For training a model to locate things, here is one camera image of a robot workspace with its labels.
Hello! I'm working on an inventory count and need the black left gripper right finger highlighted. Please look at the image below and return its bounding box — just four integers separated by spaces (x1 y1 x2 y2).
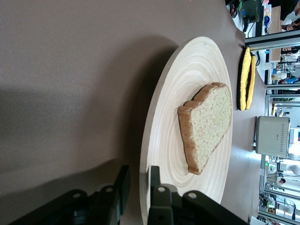
147 165 249 225

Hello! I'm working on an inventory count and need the round wooden plate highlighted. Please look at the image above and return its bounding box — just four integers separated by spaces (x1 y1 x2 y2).
139 36 233 225

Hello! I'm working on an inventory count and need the grey background frame beam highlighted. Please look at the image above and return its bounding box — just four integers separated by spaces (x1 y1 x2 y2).
244 34 300 51

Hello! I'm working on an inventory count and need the brown table cover sheet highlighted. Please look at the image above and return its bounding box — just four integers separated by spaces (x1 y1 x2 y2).
0 0 268 225

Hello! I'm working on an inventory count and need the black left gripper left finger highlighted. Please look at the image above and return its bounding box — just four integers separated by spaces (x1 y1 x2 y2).
9 165 131 225

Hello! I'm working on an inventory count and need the bread slice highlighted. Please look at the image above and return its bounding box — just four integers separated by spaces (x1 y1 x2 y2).
177 82 233 175

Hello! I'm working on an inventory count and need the beige and chrome toaster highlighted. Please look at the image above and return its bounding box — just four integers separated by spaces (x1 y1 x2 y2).
254 115 292 158

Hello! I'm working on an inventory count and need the yellow quilted oven mitt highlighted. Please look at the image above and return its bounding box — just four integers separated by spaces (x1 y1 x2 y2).
245 52 257 111
236 46 252 111

